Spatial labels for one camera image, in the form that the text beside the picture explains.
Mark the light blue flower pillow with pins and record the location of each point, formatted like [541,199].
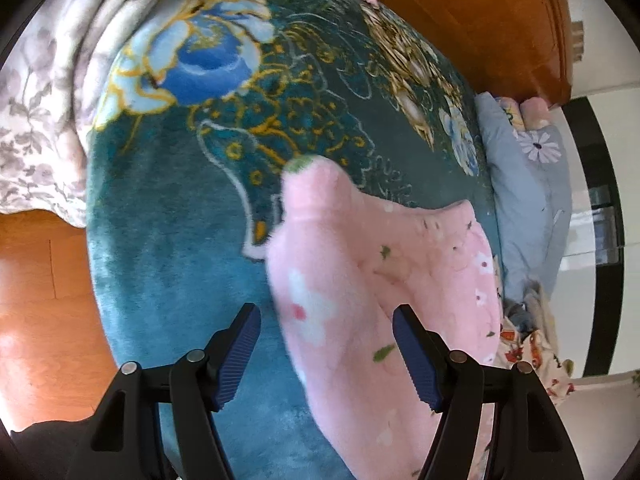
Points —
[531,182]

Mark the grey floral quilt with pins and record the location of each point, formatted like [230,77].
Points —
[51,83]

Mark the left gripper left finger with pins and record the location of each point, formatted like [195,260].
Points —
[124,441]

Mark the white car print pajamas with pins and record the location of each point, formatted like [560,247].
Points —
[528,333]

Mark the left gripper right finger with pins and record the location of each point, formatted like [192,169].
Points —
[528,439]

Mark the pink fleece garment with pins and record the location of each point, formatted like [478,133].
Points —
[338,266]

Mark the orange wooden headboard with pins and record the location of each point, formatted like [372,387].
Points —
[516,48]

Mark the teal floral plush blanket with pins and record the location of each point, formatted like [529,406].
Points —
[204,105]

